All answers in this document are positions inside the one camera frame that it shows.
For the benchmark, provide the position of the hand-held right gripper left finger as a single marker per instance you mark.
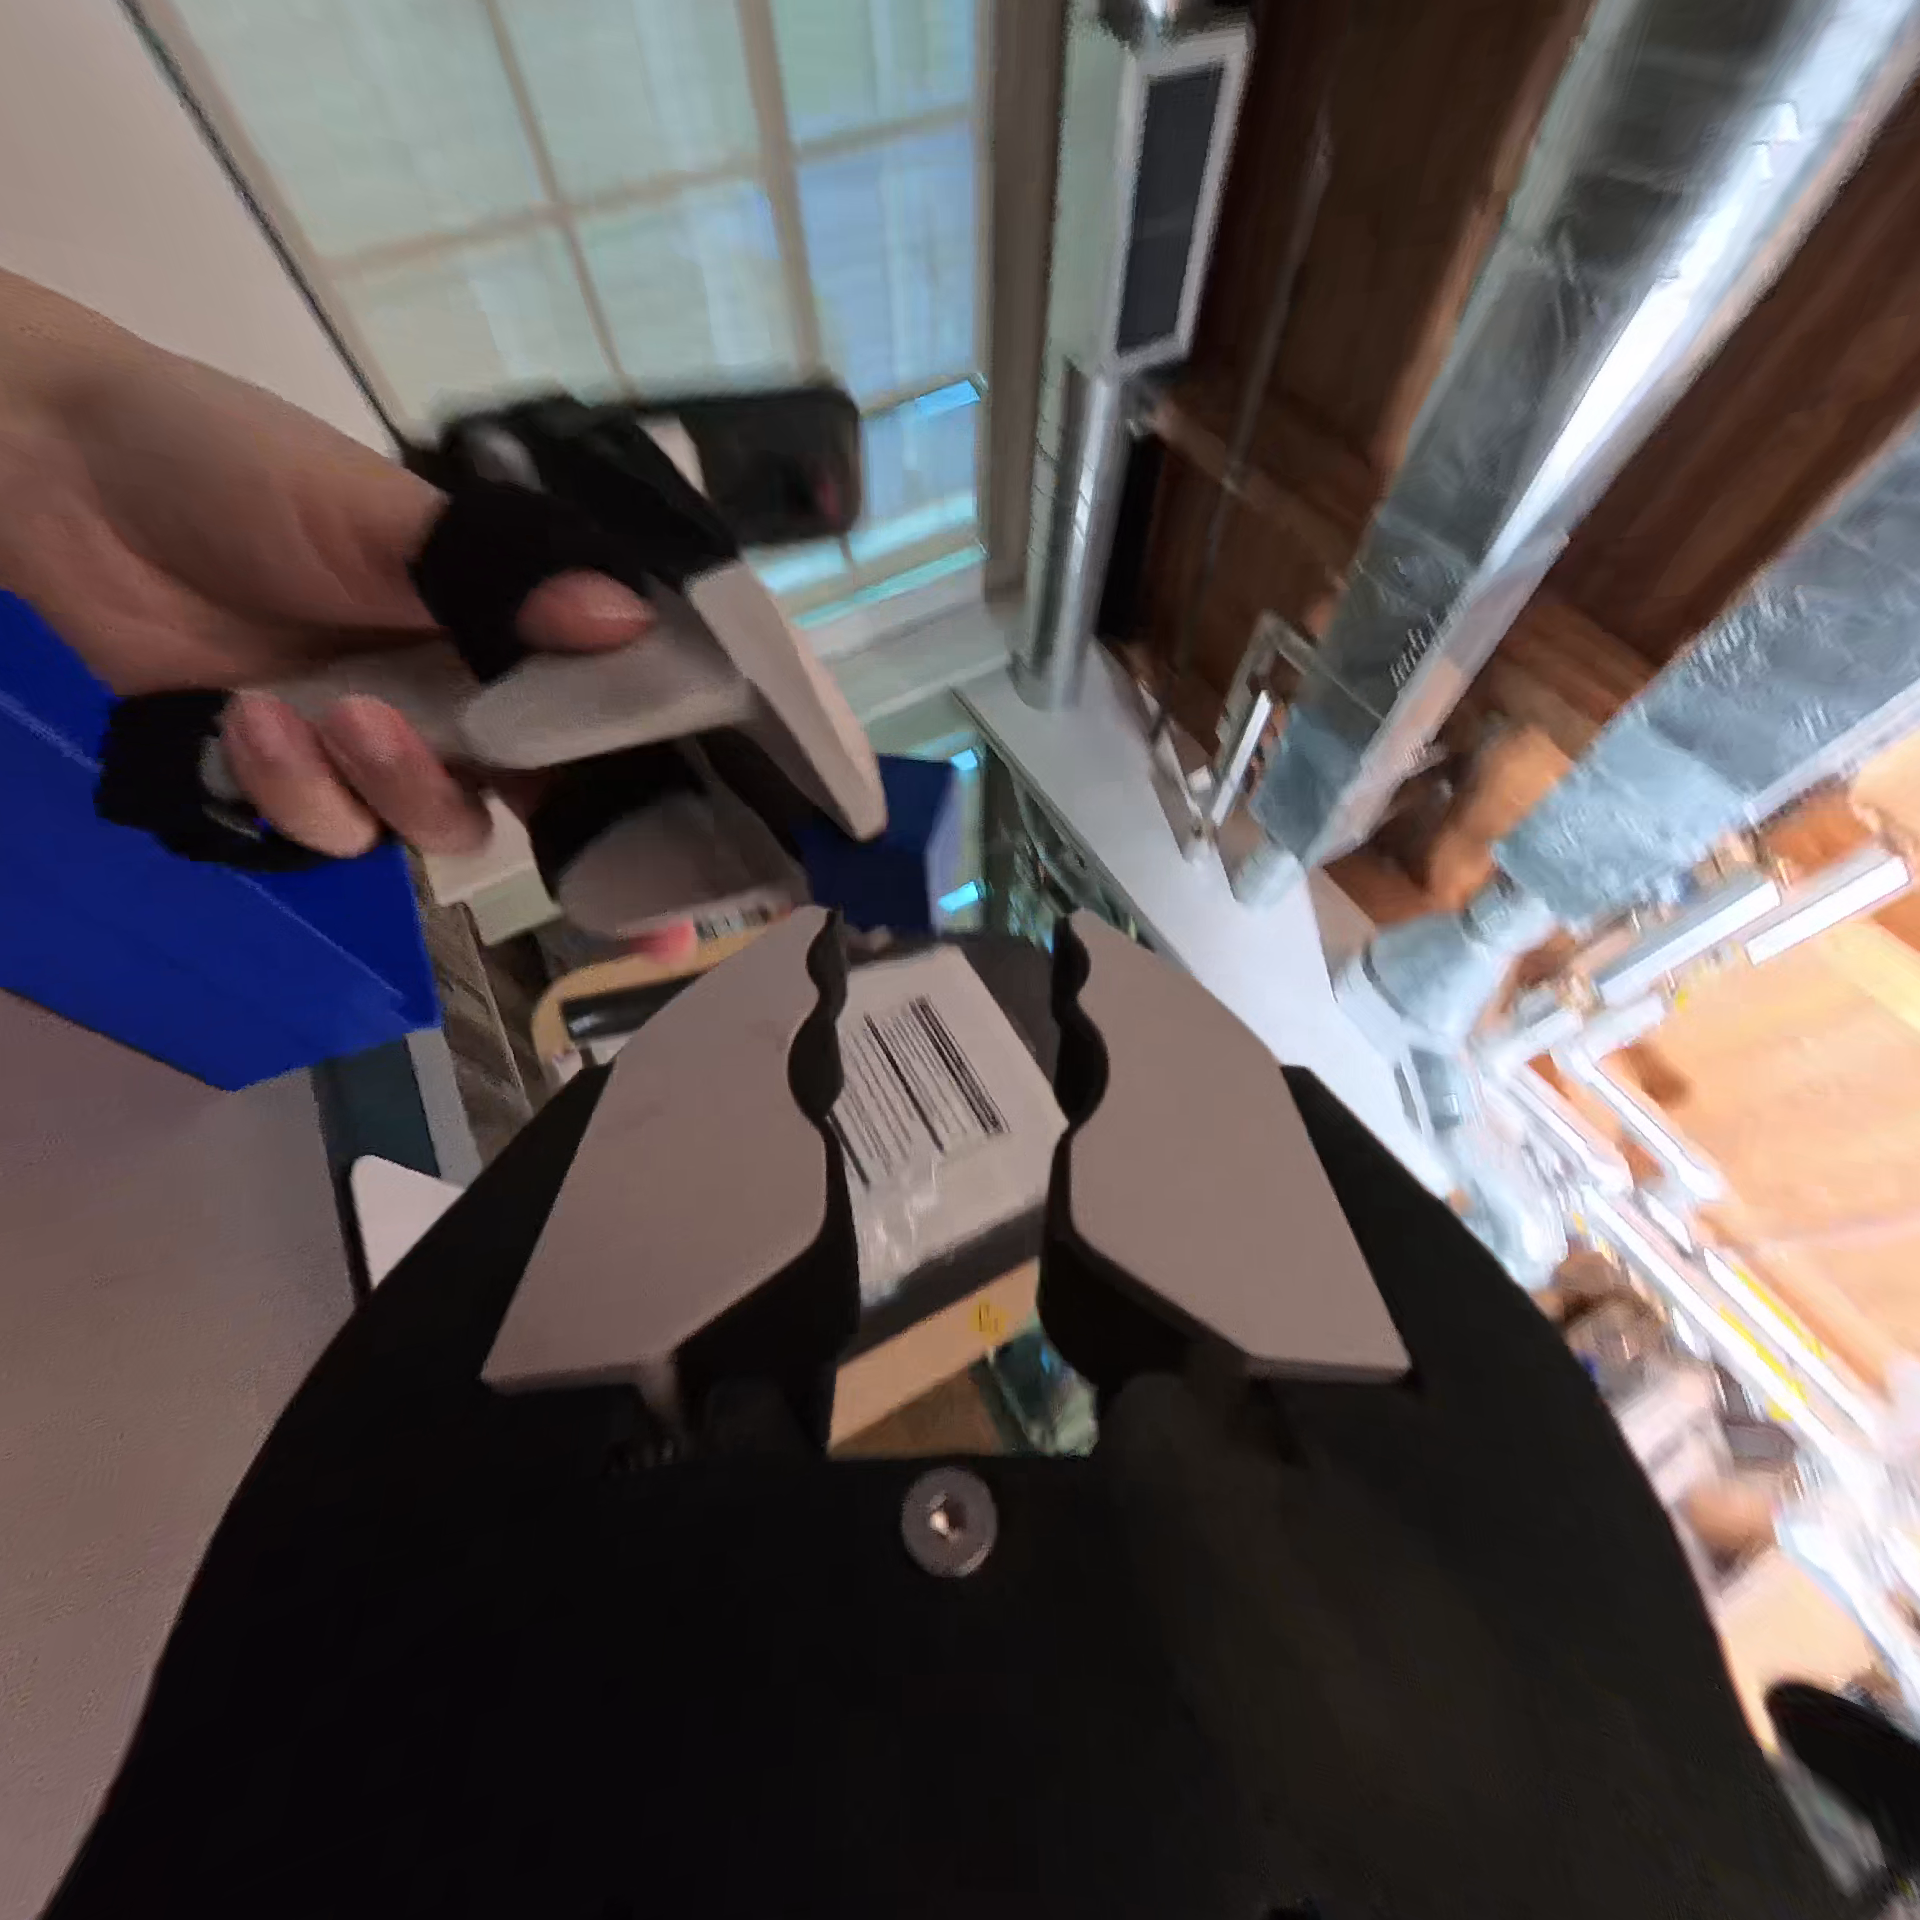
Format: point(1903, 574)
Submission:
point(675, 1184)

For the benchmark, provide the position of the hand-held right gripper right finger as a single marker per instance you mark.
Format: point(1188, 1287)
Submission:
point(1200, 1200)

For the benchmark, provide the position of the dark box with white label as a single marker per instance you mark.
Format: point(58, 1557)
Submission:
point(931, 1080)

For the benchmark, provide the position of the person's left hand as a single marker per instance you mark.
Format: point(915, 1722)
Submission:
point(195, 494)

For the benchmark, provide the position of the blue plastic bin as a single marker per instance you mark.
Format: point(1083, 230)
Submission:
point(195, 930)
point(892, 856)

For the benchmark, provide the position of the white moulded plastic tray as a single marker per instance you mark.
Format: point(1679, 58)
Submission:
point(399, 1214)

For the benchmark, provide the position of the silver round duct pipe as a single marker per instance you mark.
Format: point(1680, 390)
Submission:
point(1080, 525)

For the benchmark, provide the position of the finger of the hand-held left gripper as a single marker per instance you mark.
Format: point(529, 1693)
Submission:
point(675, 878)
point(796, 704)

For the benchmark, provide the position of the foil wrapped air duct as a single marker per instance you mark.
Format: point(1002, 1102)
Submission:
point(1440, 600)

